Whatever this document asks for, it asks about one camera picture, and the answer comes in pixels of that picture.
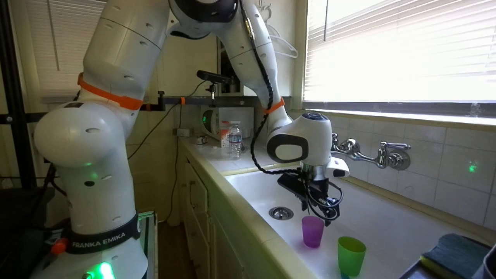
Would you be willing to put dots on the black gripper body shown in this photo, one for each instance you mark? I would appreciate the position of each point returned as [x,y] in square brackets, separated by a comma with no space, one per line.
[303,184]

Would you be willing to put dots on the purple plastic cup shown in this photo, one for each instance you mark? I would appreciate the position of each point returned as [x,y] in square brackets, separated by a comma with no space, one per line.
[312,232]

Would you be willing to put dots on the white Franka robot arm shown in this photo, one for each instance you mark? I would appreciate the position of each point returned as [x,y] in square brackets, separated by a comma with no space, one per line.
[103,155]

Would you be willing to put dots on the green plastic cup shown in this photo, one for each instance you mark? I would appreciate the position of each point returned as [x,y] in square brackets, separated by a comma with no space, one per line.
[351,256]

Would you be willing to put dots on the clear water bottle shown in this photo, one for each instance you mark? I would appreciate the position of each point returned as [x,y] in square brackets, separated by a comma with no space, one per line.
[234,139]

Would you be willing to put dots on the metal sink drain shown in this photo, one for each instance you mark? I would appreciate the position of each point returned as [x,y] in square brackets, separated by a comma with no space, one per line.
[281,212]

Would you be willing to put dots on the white sink basin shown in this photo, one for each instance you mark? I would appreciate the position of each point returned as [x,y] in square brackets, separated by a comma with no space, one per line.
[372,222]

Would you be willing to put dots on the cream kitchen cabinet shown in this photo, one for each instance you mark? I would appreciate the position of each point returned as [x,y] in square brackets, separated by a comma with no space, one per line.
[202,206]

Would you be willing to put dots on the green yellow sponge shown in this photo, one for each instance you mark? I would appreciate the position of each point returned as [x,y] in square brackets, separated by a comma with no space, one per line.
[454,254]

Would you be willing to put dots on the white window blind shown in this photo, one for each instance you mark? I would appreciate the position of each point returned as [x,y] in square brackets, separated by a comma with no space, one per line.
[67,46]
[403,51]

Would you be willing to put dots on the grey metal sink caddy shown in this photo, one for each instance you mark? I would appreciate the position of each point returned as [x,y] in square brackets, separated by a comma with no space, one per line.
[489,270]

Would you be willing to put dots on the chrome wall faucet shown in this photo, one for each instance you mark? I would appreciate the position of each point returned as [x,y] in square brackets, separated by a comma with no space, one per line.
[385,153]

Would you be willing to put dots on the black camera on bar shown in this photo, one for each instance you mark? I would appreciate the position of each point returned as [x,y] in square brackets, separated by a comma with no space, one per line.
[211,77]

